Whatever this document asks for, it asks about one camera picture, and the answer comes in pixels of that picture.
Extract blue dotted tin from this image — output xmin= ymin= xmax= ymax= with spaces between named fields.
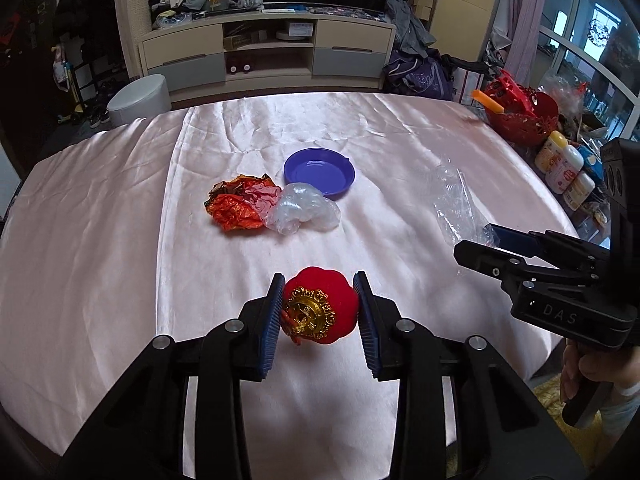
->
xmin=580 ymin=145 xmax=608 ymax=186

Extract person's right forearm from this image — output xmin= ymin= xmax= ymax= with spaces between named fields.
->
xmin=597 ymin=385 xmax=640 ymax=448

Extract red orange crumpled wrapper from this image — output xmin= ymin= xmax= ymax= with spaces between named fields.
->
xmin=203 ymin=174 xmax=284 ymax=233

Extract purple plastic dish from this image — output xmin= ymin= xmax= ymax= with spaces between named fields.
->
xmin=283 ymin=148 xmax=357 ymax=199

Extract grey jacket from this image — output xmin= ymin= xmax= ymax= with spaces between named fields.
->
xmin=385 ymin=0 xmax=441 ymax=61

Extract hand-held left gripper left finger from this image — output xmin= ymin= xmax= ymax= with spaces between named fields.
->
xmin=55 ymin=272 xmax=287 ymax=480

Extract beige television cabinet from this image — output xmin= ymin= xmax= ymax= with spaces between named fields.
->
xmin=137 ymin=10 xmax=398 ymax=103

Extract red lattice basket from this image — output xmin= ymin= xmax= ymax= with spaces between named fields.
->
xmin=482 ymin=70 xmax=559 ymax=148

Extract person's right hand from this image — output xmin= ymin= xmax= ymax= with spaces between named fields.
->
xmin=560 ymin=342 xmax=640 ymax=402

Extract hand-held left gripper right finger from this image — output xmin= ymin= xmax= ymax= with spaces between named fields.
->
xmin=352 ymin=270 xmax=586 ymax=480

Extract pink curtain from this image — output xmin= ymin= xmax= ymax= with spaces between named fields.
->
xmin=505 ymin=0 xmax=553 ymax=78

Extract child's scooter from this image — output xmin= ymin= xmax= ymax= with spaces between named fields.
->
xmin=52 ymin=45 xmax=86 ymax=122

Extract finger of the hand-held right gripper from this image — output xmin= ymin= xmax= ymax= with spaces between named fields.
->
xmin=452 ymin=239 xmax=609 ymax=292
xmin=482 ymin=223 xmax=609 ymax=262

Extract clear plastic film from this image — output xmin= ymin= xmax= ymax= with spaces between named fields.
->
xmin=431 ymin=164 xmax=496 ymax=248

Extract dark shoes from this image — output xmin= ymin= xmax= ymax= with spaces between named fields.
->
xmin=87 ymin=77 xmax=126 ymax=129

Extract yellow white bottle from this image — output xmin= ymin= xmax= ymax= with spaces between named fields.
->
xmin=534 ymin=131 xmax=568 ymax=173

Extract black hanging coats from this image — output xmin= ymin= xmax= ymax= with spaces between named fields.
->
xmin=52 ymin=0 xmax=118 ymax=66

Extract white round stool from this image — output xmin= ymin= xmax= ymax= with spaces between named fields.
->
xmin=106 ymin=74 xmax=172 ymax=127

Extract red gold lantern ornament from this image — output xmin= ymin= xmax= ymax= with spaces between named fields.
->
xmin=280 ymin=266 xmax=360 ymax=347

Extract crumpled clear plastic bag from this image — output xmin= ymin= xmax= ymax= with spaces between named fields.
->
xmin=264 ymin=182 xmax=342 ymax=235

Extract white bottle with red label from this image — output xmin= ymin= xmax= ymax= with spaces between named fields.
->
xmin=547 ymin=142 xmax=585 ymax=195

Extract small white bottle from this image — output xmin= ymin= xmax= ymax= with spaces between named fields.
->
xmin=564 ymin=171 xmax=596 ymax=211

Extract beige folded wooden panel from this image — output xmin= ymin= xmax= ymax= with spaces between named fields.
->
xmin=113 ymin=0 xmax=151 ymax=81

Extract orange stick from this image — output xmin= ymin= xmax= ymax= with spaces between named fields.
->
xmin=471 ymin=89 xmax=505 ymax=112

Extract pink satin tablecloth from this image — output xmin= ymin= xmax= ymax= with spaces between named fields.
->
xmin=0 ymin=91 xmax=581 ymax=480

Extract purple bag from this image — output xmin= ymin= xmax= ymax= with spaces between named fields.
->
xmin=382 ymin=50 xmax=456 ymax=101

